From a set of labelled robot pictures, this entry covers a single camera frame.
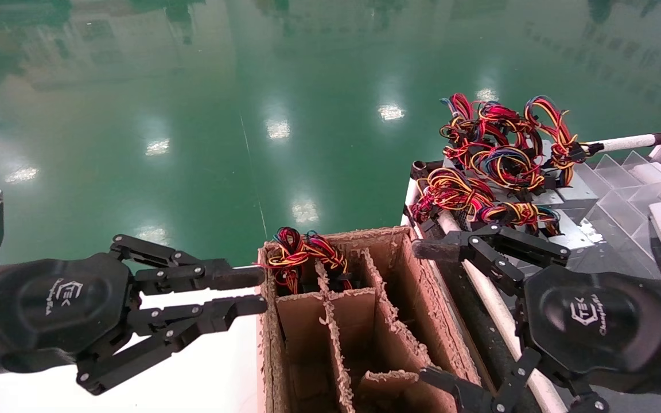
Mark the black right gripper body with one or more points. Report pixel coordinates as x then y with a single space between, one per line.
594 321

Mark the clear plastic divider tray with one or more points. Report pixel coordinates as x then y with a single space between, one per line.
623 189

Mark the black round pipe end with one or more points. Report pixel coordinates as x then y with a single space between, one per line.
419 167

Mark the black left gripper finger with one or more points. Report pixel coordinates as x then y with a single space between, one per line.
204 274
210 318

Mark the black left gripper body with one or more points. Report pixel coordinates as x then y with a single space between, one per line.
61 310

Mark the long white cart rail pipe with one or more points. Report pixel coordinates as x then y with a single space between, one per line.
494 310

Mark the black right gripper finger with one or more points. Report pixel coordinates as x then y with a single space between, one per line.
514 244
474 398

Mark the white cart side panel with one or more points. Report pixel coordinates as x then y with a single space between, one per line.
409 201

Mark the brown cardboard divider box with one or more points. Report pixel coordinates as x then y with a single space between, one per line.
405 338

